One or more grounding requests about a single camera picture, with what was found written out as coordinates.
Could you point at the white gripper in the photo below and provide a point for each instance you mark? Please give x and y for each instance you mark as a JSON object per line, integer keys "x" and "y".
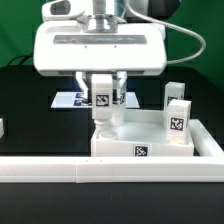
{"x": 62, "y": 48}

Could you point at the white square table top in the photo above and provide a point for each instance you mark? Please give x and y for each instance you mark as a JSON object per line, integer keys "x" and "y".
{"x": 141, "y": 135}

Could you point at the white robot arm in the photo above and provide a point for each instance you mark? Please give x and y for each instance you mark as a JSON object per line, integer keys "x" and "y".
{"x": 106, "y": 15}

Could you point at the white base marker plate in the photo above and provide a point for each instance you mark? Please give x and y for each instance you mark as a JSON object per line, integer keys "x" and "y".
{"x": 69, "y": 100}

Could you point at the white L-shaped obstacle fence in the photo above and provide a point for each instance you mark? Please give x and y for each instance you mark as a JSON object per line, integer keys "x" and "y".
{"x": 207, "y": 166}

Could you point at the white block left edge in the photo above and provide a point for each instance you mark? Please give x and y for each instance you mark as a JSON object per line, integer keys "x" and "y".
{"x": 1, "y": 128}

